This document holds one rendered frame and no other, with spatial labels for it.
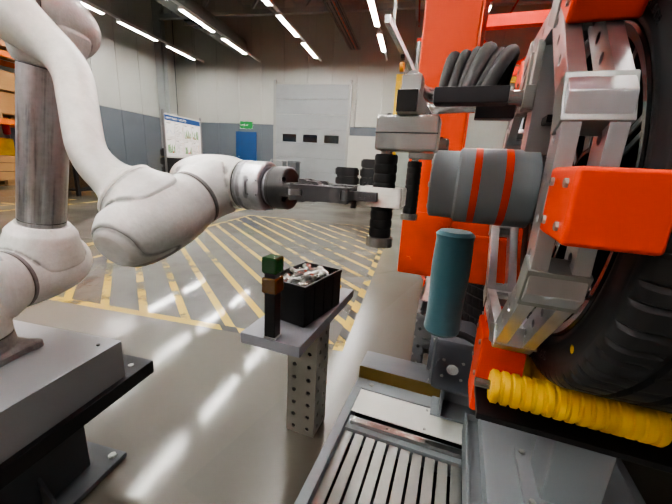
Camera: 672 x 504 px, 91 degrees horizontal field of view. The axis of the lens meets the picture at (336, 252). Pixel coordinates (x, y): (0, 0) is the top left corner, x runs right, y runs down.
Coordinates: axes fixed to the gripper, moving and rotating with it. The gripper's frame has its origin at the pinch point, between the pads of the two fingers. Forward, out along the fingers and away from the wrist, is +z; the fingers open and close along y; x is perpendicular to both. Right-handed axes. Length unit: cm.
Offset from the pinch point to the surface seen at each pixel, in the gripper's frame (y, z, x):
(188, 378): -37, -82, -83
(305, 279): -25.3, -25.0, -26.4
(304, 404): -30, -26, -71
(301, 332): -17.3, -21.9, -38.0
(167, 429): -14, -68, -83
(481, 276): -60, 22, -28
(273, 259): -10.4, -26.3, -17.1
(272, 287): -10.2, -26.4, -23.9
